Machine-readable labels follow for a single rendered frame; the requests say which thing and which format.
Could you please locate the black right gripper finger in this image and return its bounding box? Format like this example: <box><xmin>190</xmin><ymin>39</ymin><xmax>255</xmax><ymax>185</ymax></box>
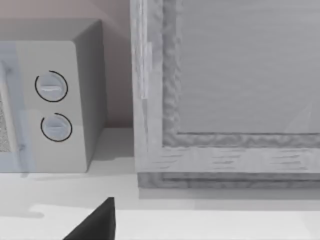
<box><xmin>62</xmin><ymin>196</ymin><xmax>117</xmax><ymax>240</ymax></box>

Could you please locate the grey wooden cabinet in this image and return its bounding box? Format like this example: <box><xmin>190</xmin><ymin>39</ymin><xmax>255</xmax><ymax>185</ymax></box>
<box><xmin>129</xmin><ymin>0</ymin><xmax>320</xmax><ymax>200</ymax></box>

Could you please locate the pale round microwave knob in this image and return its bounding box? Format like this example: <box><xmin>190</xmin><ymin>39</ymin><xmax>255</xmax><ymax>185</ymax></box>
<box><xmin>34</xmin><ymin>70</ymin><xmax>69</xmax><ymax>103</ymax></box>
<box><xmin>40</xmin><ymin>112</ymin><xmax>73</xmax><ymax>142</ymax></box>

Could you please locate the pale microwave oven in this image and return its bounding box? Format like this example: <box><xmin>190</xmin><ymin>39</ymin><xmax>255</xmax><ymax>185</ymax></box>
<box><xmin>0</xmin><ymin>18</ymin><xmax>109</xmax><ymax>174</ymax></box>

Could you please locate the grey wooden cabinet door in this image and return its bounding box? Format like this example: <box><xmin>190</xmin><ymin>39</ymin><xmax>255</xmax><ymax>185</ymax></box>
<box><xmin>129</xmin><ymin>0</ymin><xmax>320</xmax><ymax>174</ymax></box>

